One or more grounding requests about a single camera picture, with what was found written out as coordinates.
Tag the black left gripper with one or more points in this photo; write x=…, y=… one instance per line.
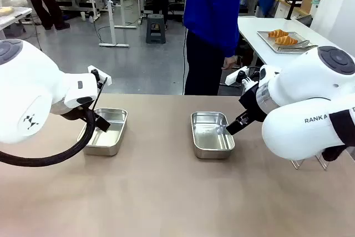
x=91, y=115

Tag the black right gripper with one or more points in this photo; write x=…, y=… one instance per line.
x=253, y=103

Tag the steel container with rounded corners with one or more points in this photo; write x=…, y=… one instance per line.
x=111, y=126
x=210, y=134

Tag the perforated steel baking tray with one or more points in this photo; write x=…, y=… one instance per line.
x=266, y=40

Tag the golden croissant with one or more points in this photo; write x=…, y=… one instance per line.
x=285, y=40
x=278, y=33

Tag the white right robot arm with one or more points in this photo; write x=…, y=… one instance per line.
x=302, y=101

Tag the person's left forearm blue sleeve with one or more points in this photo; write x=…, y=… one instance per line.
x=228, y=40

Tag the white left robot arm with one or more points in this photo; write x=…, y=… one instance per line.
x=25, y=81

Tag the pale bread loaf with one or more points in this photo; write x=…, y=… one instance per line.
x=6, y=11

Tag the person's left hand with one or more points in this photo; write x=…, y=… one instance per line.
x=230, y=62

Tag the grey plastic step stool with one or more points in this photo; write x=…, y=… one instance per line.
x=156, y=29

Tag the person in blue hoodie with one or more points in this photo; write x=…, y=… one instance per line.
x=210, y=12

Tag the wooden top workbench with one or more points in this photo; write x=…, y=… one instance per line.
x=285, y=2

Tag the white table with grey top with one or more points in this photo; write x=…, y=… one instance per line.
x=16, y=16

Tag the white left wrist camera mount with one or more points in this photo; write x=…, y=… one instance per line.
x=103, y=77

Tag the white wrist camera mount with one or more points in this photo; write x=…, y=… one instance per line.
x=232, y=77
x=103, y=77

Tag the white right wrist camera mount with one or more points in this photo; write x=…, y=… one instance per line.
x=232, y=77

